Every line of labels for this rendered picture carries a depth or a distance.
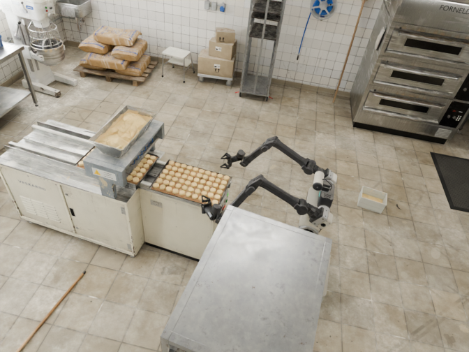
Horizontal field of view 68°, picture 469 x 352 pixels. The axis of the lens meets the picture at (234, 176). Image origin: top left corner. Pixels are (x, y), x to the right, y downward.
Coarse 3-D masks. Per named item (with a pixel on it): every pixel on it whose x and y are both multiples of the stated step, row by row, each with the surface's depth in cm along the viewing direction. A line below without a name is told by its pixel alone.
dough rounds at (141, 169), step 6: (144, 156) 314; (150, 156) 315; (144, 162) 310; (150, 162) 309; (138, 168) 302; (144, 168) 302; (132, 174) 296; (138, 174) 297; (132, 180) 293; (138, 180) 292
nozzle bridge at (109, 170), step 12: (156, 120) 312; (144, 132) 298; (156, 132) 302; (144, 144) 286; (96, 156) 269; (108, 156) 270; (132, 156) 273; (84, 168) 270; (96, 168) 266; (108, 168) 262; (120, 168) 262; (132, 168) 283; (108, 180) 271; (120, 180) 266; (108, 192) 280
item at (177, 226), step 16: (144, 192) 297; (144, 208) 312; (160, 208) 305; (176, 208) 299; (192, 208) 292; (224, 208) 329; (144, 224) 328; (160, 224) 320; (176, 224) 313; (192, 224) 306; (208, 224) 299; (160, 240) 337; (176, 240) 329; (192, 240) 321; (208, 240) 314; (192, 256) 339
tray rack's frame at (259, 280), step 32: (224, 224) 150; (256, 224) 152; (224, 256) 138; (256, 256) 140; (288, 256) 142; (320, 256) 143; (192, 288) 127; (224, 288) 128; (256, 288) 130; (288, 288) 131; (320, 288) 132; (192, 320) 118; (224, 320) 120; (256, 320) 121; (288, 320) 122
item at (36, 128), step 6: (36, 126) 334; (42, 132) 335; (48, 132) 332; (54, 132) 330; (60, 132) 331; (60, 138) 332; (66, 138) 330; (72, 138) 327; (78, 138) 327; (78, 144) 330; (84, 144) 327; (90, 144) 325; (156, 162) 314; (162, 162) 314; (228, 186) 306
